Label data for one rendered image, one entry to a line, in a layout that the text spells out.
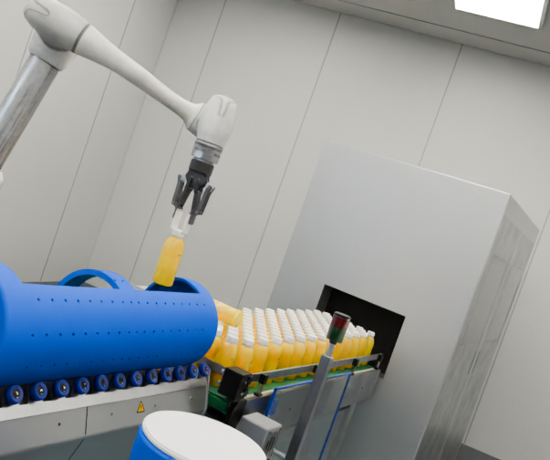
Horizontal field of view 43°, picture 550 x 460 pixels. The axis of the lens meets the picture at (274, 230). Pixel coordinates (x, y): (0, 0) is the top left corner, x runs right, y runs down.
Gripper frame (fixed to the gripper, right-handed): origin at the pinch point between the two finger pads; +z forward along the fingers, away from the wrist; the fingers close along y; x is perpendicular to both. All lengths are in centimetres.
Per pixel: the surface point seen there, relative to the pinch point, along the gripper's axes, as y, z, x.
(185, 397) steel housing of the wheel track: 18, 52, 8
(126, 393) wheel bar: 17, 48, -23
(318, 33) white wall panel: -188, -177, 396
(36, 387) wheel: 16, 43, -58
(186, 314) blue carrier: 17.5, 24.0, -8.3
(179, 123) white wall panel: -292, -57, 380
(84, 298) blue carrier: 15, 21, -52
